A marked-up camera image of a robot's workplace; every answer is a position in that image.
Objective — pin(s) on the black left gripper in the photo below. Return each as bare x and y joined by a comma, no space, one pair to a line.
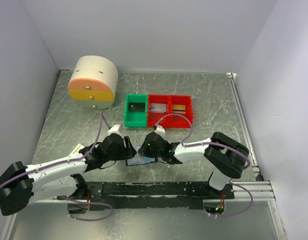
130,149

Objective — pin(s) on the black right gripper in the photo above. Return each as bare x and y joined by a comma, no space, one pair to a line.
144,151

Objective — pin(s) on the blue leather card holder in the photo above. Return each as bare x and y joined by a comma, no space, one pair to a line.
140,159

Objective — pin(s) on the grey magnetic stripe card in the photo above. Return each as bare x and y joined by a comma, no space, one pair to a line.
157,108

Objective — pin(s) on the dark card with chip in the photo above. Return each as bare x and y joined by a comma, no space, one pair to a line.
137,106

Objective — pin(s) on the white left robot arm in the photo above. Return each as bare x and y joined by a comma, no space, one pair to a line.
21,185

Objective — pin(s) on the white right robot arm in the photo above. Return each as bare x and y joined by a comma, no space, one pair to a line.
228,156

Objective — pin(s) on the gold card in red bin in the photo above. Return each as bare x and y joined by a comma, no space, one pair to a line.
177,108

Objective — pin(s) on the green plastic bin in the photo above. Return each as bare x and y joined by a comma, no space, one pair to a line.
135,119

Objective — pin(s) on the red plastic double bin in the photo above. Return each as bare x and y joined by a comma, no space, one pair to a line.
173,120

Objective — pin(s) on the white small cardboard box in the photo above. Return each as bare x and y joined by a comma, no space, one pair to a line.
77,148

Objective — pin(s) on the cream round drawer cabinet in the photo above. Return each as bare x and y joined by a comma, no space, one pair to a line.
93,82

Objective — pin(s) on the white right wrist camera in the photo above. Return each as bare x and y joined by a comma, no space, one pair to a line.
159,130

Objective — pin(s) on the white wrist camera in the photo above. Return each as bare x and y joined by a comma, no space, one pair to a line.
159,130
116,129

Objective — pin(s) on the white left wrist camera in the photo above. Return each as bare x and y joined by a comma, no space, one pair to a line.
116,129

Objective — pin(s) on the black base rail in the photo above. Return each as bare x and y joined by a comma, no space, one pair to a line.
173,194

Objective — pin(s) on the aluminium frame rail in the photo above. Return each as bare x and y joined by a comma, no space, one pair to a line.
260,191

